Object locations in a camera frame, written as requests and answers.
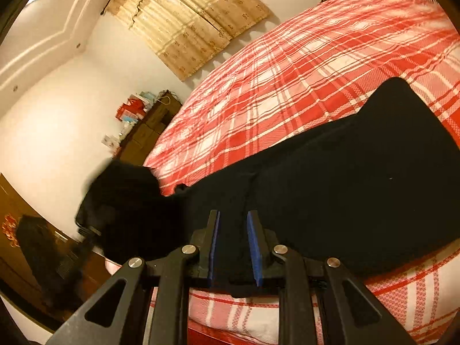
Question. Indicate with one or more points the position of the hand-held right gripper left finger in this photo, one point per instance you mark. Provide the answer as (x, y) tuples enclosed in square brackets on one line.
[(214, 248)]

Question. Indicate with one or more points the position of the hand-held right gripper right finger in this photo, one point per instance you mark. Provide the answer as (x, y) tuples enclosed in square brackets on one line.
[(254, 248)]

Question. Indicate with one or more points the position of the black pants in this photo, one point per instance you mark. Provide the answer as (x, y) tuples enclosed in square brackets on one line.
[(323, 187)]

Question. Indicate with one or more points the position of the brown wooden wardrobe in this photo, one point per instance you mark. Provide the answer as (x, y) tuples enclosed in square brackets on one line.
[(14, 269)]

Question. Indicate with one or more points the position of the white card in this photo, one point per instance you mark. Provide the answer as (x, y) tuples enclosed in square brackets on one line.
[(109, 142)]

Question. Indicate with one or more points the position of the brown wooden desk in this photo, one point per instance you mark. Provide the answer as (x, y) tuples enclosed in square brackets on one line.
[(143, 136)]

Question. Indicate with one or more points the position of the red plaid blanket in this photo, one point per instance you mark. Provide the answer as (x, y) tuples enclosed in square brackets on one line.
[(287, 79)]

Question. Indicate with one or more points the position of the beige patterned window curtain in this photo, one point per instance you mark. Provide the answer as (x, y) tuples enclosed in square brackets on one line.
[(187, 18)]

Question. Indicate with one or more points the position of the red bed frame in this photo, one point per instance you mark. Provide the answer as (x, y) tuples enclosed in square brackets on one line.
[(215, 335)]

